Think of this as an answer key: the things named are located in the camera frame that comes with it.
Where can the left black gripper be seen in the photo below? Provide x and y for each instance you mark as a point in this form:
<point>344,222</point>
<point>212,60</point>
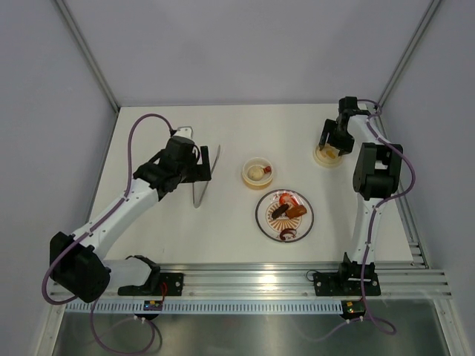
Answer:
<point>200,172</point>

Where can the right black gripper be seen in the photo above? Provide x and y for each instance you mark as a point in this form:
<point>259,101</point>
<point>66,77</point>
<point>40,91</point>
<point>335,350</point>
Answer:
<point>344,147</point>

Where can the round beige container lid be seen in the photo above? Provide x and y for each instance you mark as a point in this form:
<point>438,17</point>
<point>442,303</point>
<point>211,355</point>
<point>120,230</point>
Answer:
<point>327,156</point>

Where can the metal food tongs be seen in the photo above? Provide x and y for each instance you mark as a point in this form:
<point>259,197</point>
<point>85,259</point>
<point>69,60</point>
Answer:
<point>205,171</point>

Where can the white round bun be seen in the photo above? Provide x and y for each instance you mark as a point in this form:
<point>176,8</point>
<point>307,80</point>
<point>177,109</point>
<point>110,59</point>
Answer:
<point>255,173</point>

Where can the round beige lunch container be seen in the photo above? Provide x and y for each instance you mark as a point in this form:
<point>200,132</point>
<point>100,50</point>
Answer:
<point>267,179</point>

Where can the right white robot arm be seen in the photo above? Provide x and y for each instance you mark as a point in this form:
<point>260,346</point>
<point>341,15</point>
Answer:
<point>375,177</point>

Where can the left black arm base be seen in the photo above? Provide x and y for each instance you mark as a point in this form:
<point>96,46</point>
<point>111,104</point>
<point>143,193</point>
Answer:
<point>169,284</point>

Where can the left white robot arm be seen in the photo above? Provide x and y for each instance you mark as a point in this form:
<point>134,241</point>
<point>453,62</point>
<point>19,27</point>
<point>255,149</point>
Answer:
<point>77,261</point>

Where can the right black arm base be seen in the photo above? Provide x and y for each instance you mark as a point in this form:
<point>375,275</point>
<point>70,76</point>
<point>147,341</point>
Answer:
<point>331,284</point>

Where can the red pepper slice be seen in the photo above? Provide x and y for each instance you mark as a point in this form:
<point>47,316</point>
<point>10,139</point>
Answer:
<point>289,199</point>

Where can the brown braised meat strip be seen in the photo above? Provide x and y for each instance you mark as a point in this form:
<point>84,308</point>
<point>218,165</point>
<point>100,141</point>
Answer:
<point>295,212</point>

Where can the patterned round plate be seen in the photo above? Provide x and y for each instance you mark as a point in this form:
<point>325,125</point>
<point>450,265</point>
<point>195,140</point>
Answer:
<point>272,228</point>

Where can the dark sea cucumber piece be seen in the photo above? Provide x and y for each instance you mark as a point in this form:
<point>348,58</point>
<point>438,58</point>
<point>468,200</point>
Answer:
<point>279,211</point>

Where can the dark red octopus tentacle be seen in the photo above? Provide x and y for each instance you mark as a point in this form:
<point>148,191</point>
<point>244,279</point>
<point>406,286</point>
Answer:
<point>287,234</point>

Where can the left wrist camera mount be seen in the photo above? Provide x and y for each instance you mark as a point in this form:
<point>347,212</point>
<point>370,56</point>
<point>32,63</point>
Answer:
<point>184,131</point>

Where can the white slotted cable duct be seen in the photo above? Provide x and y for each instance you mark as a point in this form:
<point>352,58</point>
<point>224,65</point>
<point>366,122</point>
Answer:
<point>239,307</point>

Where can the aluminium mounting rail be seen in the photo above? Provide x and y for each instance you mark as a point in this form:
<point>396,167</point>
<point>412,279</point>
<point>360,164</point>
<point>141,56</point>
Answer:
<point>284,281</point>

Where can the right aluminium frame post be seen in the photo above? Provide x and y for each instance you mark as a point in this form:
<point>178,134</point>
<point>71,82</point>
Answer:
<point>410,48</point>

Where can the aluminium frame post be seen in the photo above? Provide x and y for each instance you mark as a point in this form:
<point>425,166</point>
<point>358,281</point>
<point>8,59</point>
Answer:
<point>410,48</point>
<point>79,39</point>

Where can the left aluminium frame post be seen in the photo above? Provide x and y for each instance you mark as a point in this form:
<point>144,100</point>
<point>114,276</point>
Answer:
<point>79,39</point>

